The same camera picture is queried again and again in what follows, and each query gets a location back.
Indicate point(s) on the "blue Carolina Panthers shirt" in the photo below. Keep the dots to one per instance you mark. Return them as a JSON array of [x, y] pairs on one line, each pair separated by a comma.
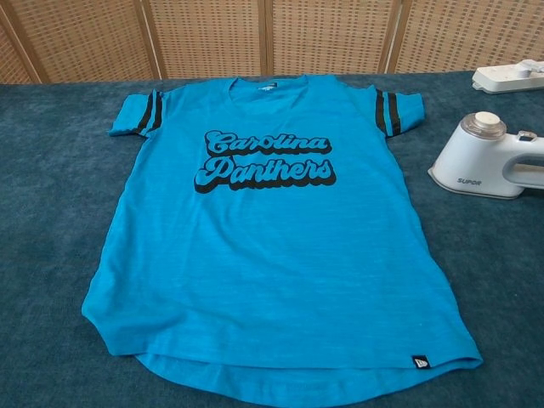
[[276, 276]]

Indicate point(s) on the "white handheld steam iron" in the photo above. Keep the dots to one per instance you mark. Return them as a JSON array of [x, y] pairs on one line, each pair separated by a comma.
[[467, 166]]

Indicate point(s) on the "woven wooden folding screen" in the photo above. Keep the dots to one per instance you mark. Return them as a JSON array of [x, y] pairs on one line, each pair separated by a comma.
[[204, 38]]

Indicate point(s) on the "dark teal table cloth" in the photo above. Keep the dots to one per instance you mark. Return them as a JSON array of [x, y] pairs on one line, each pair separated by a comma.
[[47, 191]]

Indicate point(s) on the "white power strip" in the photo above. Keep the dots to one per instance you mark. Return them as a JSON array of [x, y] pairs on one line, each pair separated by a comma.
[[497, 81]]

